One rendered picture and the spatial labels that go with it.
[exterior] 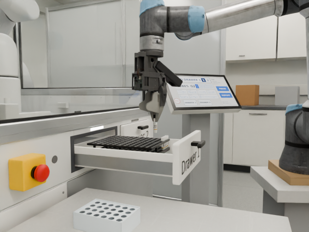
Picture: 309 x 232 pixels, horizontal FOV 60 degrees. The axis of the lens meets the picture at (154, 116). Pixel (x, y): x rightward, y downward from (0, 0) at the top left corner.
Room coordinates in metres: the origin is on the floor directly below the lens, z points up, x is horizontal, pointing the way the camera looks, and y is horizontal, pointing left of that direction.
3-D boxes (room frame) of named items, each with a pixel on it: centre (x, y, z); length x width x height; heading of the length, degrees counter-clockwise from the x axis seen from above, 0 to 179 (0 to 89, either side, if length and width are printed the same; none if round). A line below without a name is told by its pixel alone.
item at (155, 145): (0.85, -0.01, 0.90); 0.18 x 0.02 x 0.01; 159
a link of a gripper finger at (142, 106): (0.85, 0.02, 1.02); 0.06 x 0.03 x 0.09; 122
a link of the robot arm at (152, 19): (0.83, 0.00, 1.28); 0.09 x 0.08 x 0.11; 85
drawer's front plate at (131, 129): (1.22, 0.08, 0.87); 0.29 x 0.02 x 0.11; 159
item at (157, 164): (0.89, 0.09, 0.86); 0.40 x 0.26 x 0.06; 69
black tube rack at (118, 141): (0.89, 0.08, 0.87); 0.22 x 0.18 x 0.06; 69
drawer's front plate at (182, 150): (0.82, -0.11, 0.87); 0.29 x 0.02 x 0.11; 159
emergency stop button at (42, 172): (0.60, 0.26, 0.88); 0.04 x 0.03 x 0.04; 159
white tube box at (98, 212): (0.58, 0.11, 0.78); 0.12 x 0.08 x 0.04; 66
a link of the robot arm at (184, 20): (0.84, -0.09, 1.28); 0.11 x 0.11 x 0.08; 85
